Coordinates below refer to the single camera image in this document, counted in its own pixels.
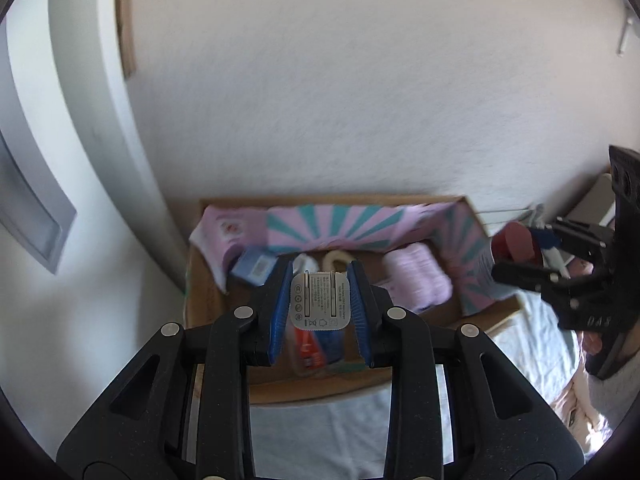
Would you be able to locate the small blue box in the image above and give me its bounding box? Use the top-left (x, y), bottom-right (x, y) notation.
top-left (230, 247), bottom-right (277, 287)

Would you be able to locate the red lid jar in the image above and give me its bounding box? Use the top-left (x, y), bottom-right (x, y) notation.
top-left (491, 222), bottom-right (571, 278)

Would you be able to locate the white door frame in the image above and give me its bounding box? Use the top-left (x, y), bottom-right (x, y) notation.
top-left (47, 0), bottom-right (186, 291)

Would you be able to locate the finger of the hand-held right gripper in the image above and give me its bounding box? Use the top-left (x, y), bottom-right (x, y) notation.
top-left (530, 217), bottom-right (613, 261)
top-left (491, 260), bottom-right (593, 307)

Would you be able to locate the white charger plug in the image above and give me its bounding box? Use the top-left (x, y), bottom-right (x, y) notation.
top-left (289, 271), bottom-right (351, 332)

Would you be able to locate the floral bed sheet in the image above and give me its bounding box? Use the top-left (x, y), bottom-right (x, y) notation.
top-left (250, 280), bottom-right (591, 480)

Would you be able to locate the pink printed cardboard box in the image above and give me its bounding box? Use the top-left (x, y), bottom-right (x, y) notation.
top-left (184, 195), bottom-right (521, 403)

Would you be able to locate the cream scrunchie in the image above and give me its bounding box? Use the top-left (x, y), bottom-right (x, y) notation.
top-left (321, 250), bottom-right (357, 273)

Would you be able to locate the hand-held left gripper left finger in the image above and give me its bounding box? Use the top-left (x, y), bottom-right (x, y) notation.
top-left (56, 260), bottom-right (296, 480)

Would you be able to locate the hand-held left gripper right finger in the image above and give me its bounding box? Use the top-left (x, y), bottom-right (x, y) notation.
top-left (346, 260), bottom-right (586, 480)

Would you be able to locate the grey recessed door handle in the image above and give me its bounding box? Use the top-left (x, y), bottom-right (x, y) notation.
top-left (0, 130), bottom-right (78, 275)

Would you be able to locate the pink fluffy towel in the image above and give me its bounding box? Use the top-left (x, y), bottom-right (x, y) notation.
top-left (384, 242), bottom-right (453, 311)

